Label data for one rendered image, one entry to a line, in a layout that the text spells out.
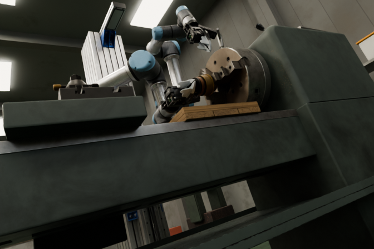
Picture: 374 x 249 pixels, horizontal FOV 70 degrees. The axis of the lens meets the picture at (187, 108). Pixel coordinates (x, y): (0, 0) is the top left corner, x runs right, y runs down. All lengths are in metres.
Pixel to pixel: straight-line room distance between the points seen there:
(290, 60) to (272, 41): 0.11
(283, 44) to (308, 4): 3.91
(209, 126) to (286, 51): 0.53
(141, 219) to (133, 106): 1.03
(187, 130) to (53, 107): 0.36
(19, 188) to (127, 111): 0.27
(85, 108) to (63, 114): 0.05
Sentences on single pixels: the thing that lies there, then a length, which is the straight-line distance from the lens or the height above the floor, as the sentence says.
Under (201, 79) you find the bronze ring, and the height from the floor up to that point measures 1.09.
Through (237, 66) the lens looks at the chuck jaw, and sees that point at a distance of 1.08.
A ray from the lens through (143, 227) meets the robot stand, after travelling 1.62.
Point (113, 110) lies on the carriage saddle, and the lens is 0.66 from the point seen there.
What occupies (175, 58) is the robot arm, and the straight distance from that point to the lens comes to 1.96.
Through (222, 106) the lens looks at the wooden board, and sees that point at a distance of 0.87.
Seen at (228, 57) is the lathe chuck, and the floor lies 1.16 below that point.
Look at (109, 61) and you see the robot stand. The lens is 2.06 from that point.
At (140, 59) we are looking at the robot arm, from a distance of 1.36.
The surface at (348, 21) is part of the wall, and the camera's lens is 4.72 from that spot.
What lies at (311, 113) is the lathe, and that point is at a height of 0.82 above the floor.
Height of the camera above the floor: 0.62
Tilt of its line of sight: 21 degrees up
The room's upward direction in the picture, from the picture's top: 18 degrees counter-clockwise
